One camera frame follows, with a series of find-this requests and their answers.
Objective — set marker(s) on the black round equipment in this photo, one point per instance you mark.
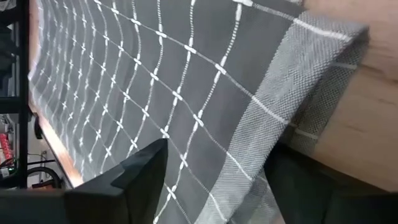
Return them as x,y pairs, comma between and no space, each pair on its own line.
43,170

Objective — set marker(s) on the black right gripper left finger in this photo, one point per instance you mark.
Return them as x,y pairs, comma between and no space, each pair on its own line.
93,205

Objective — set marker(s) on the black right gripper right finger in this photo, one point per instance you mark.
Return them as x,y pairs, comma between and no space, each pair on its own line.
317,199

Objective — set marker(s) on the black aluminium table frame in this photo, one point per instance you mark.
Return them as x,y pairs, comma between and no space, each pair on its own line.
23,93

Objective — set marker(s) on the grey white-checked towel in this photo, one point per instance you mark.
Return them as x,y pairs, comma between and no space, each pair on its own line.
202,77

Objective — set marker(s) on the red equipment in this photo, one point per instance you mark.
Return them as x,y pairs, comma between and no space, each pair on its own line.
5,146

